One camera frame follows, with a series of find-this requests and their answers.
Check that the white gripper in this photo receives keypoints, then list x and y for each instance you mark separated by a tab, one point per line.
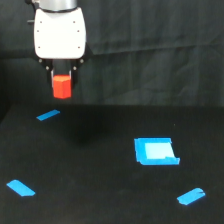
60	36

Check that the red octagonal block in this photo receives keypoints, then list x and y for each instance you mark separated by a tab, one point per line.
62	86

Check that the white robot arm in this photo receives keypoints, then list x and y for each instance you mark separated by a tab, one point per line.
55	6

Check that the blue tape strip far left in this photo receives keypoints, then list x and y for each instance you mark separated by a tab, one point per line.
47	115

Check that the blue tape strip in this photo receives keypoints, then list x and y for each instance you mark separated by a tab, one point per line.
47	115
191	196
20	188

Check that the black backdrop curtain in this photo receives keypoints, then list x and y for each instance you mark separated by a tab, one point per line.
145	52

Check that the blue tape strip near left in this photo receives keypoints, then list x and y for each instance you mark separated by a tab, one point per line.
20	188

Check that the blue tape strip near right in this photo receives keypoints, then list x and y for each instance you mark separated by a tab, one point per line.
191	196

